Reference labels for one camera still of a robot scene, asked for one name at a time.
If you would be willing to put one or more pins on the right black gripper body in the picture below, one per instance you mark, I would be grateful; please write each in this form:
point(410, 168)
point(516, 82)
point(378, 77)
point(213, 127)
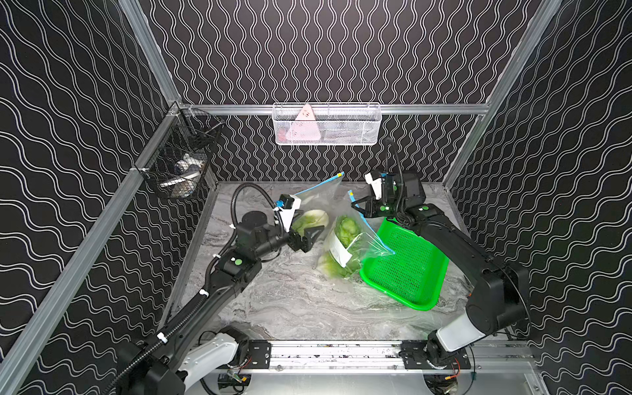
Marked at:
point(390, 208)

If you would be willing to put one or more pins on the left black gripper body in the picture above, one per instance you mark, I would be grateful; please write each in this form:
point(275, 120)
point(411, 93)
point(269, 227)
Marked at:
point(295, 237)

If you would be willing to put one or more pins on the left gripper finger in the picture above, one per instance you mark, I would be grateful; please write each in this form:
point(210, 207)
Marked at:
point(299, 222)
point(310, 236)

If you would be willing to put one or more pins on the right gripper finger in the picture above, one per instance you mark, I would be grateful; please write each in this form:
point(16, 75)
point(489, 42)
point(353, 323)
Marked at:
point(370, 210)
point(365, 200)

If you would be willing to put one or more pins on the cabbage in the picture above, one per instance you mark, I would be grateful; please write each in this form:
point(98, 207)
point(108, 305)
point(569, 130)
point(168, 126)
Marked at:
point(317, 217)
point(346, 230)
point(332, 269)

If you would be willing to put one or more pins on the clear zip-top bag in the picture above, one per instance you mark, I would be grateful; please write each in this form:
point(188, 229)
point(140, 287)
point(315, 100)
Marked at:
point(368, 245)
point(321, 196)

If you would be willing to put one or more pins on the green plastic basket tray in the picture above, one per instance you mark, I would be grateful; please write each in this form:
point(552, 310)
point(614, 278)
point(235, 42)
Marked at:
point(413, 274)

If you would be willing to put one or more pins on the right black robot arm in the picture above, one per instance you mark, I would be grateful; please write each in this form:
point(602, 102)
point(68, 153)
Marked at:
point(499, 296)

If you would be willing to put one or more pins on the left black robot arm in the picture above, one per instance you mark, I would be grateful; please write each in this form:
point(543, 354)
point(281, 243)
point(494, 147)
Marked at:
point(167, 363)

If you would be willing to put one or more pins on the pink triangular packet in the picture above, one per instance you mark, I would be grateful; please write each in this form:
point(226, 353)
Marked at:
point(305, 128)

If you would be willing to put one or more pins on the crumpled items in black basket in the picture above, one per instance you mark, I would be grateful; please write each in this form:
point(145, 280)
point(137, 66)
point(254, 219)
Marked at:
point(188, 172)

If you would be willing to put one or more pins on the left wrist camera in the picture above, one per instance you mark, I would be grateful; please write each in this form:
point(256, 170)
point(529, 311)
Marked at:
point(289, 205)

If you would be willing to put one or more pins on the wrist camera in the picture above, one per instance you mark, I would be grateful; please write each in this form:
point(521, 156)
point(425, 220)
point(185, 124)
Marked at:
point(381, 184)
point(289, 205)

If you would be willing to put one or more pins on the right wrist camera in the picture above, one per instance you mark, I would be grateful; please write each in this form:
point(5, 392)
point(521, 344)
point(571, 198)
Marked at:
point(381, 184)

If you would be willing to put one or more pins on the white wire wall basket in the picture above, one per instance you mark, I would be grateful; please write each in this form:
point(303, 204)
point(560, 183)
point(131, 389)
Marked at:
point(341, 124)

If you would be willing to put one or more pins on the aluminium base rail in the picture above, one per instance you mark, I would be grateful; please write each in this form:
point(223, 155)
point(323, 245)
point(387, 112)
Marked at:
point(354, 357)

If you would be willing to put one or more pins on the black wire wall basket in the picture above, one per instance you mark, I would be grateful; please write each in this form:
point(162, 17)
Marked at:
point(193, 131)

